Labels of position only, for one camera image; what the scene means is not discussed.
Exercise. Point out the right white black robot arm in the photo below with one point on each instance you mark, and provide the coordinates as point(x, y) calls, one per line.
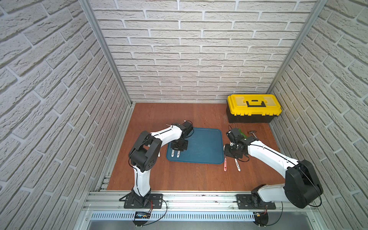
point(302, 185)

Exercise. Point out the aluminium front rail frame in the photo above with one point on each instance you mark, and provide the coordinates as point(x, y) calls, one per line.
point(191, 206)

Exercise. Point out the steel claw hammer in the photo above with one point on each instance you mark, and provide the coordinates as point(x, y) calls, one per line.
point(253, 132)

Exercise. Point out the teal plastic tray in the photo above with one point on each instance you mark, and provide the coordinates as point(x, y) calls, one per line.
point(204, 146)

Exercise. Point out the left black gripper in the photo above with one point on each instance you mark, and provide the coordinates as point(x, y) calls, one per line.
point(178, 147)

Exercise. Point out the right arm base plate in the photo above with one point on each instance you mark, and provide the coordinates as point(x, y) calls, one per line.
point(252, 201)

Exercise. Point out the black controller box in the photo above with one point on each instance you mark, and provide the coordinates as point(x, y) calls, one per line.
point(141, 218)
point(261, 219)

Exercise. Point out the spoon with strawberry pink handle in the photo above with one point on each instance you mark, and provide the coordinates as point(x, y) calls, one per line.
point(225, 159)

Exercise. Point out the right black controller box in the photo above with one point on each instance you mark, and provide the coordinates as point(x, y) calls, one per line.
point(261, 219)

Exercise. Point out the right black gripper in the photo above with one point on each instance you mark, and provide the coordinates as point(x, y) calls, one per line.
point(227, 153)

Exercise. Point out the fork with white Pochacco handle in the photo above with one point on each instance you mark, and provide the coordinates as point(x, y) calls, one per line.
point(237, 165)

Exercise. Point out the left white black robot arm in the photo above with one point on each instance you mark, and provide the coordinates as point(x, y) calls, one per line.
point(146, 149)

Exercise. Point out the left black controller box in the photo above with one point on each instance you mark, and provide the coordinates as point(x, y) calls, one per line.
point(141, 218)

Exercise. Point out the yellow black toolbox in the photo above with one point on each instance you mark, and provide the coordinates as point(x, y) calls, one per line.
point(252, 108)

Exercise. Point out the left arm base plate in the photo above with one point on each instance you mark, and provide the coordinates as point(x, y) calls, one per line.
point(150, 201)

